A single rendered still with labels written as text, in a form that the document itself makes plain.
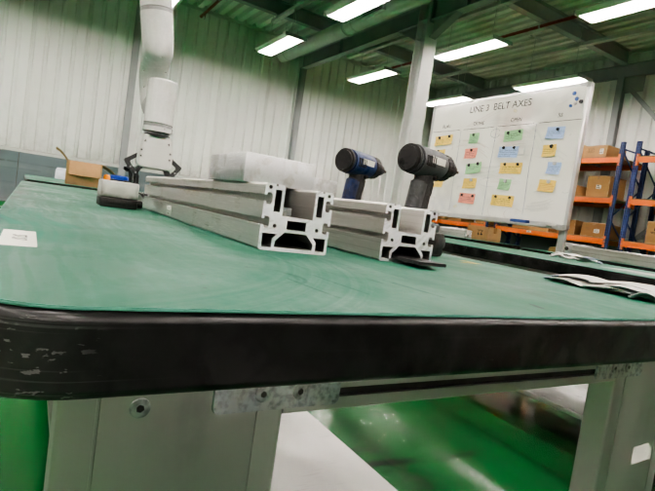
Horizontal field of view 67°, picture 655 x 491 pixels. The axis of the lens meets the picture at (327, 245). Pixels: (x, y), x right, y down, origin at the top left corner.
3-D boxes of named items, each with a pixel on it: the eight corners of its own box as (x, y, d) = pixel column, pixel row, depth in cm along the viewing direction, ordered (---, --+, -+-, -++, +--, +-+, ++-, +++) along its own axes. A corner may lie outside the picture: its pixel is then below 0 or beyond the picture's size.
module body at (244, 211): (142, 207, 131) (146, 175, 130) (180, 212, 136) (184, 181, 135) (257, 249, 62) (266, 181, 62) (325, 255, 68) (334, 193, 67)
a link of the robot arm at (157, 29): (133, 18, 151) (137, 120, 156) (143, 2, 138) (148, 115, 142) (163, 21, 156) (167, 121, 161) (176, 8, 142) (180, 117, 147)
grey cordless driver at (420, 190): (377, 248, 102) (394, 141, 100) (430, 252, 116) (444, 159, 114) (408, 254, 96) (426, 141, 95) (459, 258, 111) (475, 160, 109)
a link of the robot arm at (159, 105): (139, 123, 150) (146, 120, 143) (145, 78, 149) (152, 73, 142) (168, 129, 155) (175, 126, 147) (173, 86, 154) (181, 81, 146)
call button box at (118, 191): (96, 204, 118) (98, 176, 117) (138, 208, 123) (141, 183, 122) (98, 206, 111) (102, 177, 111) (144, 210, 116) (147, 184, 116)
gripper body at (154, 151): (172, 135, 154) (167, 171, 155) (136, 129, 149) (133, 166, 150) (177, 134, 148) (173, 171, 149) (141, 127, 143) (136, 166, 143)
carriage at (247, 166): (206, 195, 81) (211, 154, 81) (267, 204, 87) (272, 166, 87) (240, 200, 68) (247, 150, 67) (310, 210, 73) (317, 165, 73)
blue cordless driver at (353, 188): (319, 235, 122) (332, 146, 121) (363, 239, 138) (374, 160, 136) (344, 240, 118) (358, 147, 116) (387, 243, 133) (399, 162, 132)
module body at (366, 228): (212, 216, 141) (215, 186, 140) (245, 220, 146) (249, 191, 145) (378, 260, 72) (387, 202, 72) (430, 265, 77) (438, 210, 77)
